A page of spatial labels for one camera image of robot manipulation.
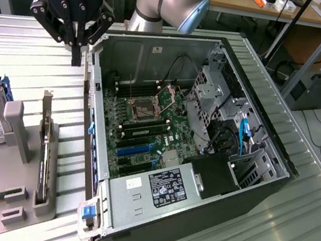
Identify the short black expansion slot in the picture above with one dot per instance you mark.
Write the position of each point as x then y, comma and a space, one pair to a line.
135, 163
135, 170

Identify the blue expansion slot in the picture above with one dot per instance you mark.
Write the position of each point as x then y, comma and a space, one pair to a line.
135, 152

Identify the silver power supply unit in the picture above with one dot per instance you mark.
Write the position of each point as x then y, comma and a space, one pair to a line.
129, 201

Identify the green motherboard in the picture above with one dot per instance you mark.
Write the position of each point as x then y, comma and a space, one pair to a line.
178, 123

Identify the orange box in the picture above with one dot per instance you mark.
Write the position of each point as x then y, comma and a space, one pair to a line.
259, 0

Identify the black RAM slot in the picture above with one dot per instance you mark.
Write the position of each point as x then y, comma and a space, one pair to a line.
137, 91
137, 85

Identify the white box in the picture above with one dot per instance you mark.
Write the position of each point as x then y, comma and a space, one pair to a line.
285, 5

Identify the long black expansion slot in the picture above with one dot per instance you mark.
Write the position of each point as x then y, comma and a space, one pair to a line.
132, 145

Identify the black tripod pole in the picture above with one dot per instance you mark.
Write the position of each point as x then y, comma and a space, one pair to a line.
292, 22

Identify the grey equipment box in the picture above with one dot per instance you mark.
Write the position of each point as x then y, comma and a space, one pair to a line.
314, 93

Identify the CPU socket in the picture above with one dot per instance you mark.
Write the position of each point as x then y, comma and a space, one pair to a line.
143, 111

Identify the graphics card with black fan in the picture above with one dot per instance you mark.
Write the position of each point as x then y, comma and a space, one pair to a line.
45, 163

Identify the thin metal locking lever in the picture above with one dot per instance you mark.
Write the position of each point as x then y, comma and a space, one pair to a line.
130, 88

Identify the black plastic shroud box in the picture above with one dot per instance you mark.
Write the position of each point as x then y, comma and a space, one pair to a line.
213, 174

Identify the open black PC case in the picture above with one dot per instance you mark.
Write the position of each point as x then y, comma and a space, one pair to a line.
223, 222

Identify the wooden desk with white frame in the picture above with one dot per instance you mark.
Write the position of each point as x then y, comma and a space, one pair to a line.
243, 5

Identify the silver metal drive cage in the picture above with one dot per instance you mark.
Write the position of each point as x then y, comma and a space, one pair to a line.
208, 91

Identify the small silver heatsink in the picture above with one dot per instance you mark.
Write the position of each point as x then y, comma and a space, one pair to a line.
171, 159

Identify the blue case latch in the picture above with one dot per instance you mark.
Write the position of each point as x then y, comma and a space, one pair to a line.
87, 211

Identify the metal disk bay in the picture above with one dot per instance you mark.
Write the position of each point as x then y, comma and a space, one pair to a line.
257, 172

